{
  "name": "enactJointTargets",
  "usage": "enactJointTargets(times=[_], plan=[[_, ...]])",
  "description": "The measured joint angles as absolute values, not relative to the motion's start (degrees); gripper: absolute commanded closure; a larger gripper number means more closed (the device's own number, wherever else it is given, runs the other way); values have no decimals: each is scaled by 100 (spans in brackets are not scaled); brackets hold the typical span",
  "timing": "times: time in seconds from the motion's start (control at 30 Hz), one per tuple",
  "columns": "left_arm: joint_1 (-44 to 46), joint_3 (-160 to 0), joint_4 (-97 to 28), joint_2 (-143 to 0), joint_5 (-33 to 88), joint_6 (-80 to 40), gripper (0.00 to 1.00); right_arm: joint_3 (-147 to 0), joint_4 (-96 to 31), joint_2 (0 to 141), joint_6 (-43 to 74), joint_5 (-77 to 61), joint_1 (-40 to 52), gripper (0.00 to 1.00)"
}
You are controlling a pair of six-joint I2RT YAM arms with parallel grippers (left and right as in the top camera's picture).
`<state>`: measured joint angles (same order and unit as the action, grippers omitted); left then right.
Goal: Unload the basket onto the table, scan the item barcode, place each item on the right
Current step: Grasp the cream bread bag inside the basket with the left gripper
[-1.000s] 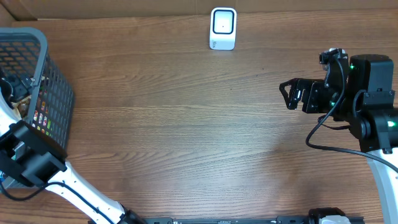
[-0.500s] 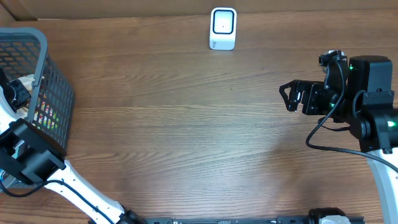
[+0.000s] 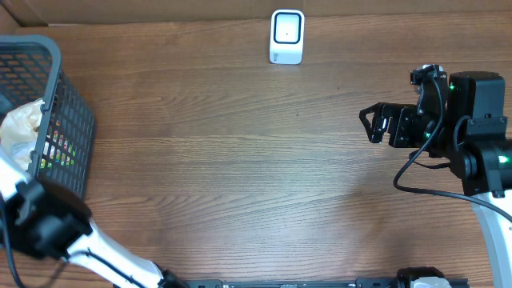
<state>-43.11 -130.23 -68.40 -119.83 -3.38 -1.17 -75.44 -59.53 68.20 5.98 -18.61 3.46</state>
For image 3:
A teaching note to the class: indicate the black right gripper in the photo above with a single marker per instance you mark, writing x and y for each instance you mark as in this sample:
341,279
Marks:
399,114

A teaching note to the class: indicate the beige paper snack bag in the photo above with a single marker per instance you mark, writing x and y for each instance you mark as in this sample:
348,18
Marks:
19,132

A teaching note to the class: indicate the green gummy candy bag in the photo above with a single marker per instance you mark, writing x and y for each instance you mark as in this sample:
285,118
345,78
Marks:
57,149

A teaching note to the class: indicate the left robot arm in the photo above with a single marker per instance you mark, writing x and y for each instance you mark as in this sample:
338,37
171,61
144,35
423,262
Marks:
42,219

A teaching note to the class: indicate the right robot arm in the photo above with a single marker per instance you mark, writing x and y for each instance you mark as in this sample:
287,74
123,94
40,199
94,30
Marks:
458,118

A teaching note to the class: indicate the cardboard back panel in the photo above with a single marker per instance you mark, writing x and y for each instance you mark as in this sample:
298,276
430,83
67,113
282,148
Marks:
45,12

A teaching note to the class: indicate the grey plastic mesh basket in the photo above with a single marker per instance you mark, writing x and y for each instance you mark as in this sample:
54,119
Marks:
31,68

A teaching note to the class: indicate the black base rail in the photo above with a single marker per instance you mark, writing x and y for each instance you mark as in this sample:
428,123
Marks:
423,276

